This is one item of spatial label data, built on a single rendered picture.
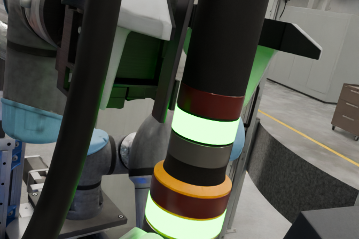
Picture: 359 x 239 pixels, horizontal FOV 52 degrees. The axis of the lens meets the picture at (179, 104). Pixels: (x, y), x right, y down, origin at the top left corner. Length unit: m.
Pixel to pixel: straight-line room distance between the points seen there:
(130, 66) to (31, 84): 0.19
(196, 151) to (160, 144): 0.48
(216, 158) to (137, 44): 0.10
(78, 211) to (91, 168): 0.13
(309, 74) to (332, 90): 0.80
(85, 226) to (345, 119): 6.47
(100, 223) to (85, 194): 0.09
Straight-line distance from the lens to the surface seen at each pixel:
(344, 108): 7.28
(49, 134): 0.43
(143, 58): 0.25
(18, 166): 1.20
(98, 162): 1.06
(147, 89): 0.26
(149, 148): 0.66
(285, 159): 2.42
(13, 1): 0.42
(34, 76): 0.41
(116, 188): 2.38
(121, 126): 2.19
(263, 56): 0.22
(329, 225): 0.97
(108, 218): 1.14
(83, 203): 1.10
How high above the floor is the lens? 1.66
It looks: 15 degrees down
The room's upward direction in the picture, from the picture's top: 12 degrees clockwise
